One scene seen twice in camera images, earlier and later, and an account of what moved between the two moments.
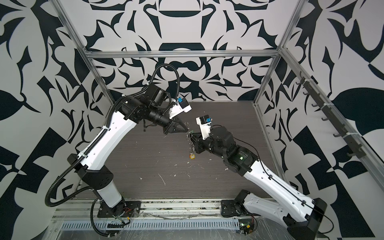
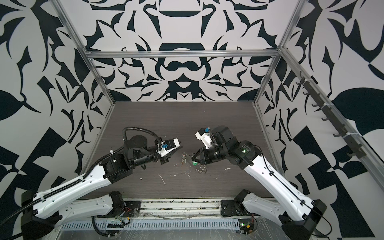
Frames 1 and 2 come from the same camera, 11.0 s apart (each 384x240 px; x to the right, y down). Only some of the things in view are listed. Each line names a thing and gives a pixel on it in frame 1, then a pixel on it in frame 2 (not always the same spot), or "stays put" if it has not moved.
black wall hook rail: x=356 y=149 stays put
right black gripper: x=200 y=145 to x=205 y=158
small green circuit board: x=246 y=226 stays put
